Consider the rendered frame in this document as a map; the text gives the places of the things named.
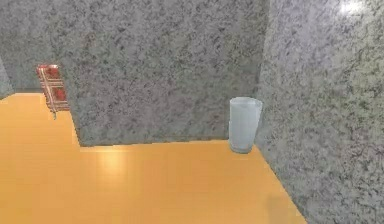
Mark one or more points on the pale grey cylindrical trash can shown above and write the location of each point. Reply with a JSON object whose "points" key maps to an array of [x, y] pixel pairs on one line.
{"points": [[244, 126]]}

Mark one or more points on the red plaid cloth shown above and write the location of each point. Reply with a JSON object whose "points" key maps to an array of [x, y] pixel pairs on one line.
{"points": [[53, 89]]}

